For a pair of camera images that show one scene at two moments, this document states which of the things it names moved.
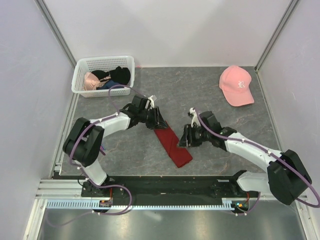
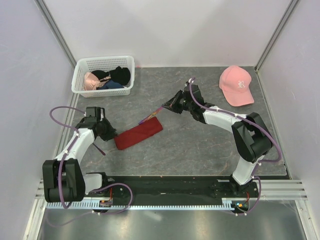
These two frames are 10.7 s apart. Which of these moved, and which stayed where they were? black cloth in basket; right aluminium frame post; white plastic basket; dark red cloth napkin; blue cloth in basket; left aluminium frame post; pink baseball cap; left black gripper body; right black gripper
Moved: left black gripper body; right black gripper; dark red cloth napkin
Stayed: black cloth in basket; blue cloth in basket; right aluminium frame post; pink baseball cap; left aluminium frame post; white plastic basket
